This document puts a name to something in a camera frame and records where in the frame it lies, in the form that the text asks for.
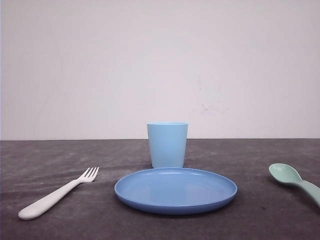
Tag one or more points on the light blue plastic cup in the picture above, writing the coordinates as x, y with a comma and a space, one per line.
167, 143

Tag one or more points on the mint green plastic spoon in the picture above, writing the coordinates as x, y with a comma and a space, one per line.
289, 176

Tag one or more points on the white plastic fork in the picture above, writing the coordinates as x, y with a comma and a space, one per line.
42, 205

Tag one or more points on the blue plastic plate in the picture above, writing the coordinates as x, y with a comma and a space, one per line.
175, 191

